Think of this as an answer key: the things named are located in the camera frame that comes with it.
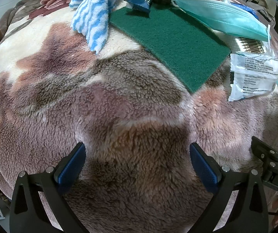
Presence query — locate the floral plush blanket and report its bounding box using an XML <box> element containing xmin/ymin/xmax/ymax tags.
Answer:
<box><xmin>0</xmin><ymin>0</ymin><xmax>278</xmax><ymax>232</ymax></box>

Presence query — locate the blue tissue packet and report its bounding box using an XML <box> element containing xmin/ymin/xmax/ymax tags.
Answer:
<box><xmin>125</xmin><ymin>0</ymin><xmax>152</xmax><ymax>14</ymax></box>

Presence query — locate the blue white striped cloth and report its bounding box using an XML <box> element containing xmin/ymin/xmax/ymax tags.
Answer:
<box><xmin>69</xmin><ymin>0</ymin><xmax>118</xmax><ymax>53</ymax></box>

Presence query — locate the person's right hand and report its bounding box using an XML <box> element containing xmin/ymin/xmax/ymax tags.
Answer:
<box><xmin>268</xmin><ymin>192</ymin><xmax>278</xmax><ymax>232</ymax></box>

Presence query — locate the cotton swab pack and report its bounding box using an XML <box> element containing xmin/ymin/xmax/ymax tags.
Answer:
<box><xmin>235</xmin><ymin>37</ymin><xmax>266</xmax><ymax>54</ymax></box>

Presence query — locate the green scouring pad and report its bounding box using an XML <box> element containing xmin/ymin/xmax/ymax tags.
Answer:
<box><xmin>109</xmin><ymin>4</ymin><xmax>231</xmax><ymax>93</ymax></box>

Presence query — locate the teal surgical face mask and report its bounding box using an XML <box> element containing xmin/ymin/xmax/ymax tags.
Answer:
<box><xmin>172</xmin><ymin>0</ymin><xmax>270</xmax><ymax>42</ymax></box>

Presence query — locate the white printed plastic packet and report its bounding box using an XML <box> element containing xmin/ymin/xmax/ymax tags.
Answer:
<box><xmin>228</xmin><ymin>52</ymin><xmax>278</xmax><ymax>102</ymax></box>

